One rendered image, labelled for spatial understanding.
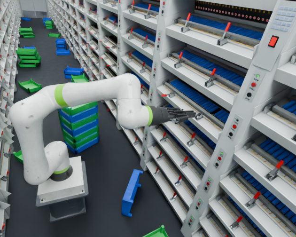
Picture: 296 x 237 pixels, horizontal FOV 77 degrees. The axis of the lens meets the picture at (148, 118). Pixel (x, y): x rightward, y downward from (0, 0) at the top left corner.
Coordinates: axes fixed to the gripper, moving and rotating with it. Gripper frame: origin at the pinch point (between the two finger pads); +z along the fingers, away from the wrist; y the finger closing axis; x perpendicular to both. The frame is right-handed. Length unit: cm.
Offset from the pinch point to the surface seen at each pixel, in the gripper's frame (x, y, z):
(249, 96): 22.2, 23.1, 1.2
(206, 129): -4.0, 8.8, 6.6
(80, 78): -80, -243, 2
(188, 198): -61, 12, 19
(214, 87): 16.9, 3.3, 5.8
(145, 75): -3, -63, 8
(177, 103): -3.4, -18.2, 7.6
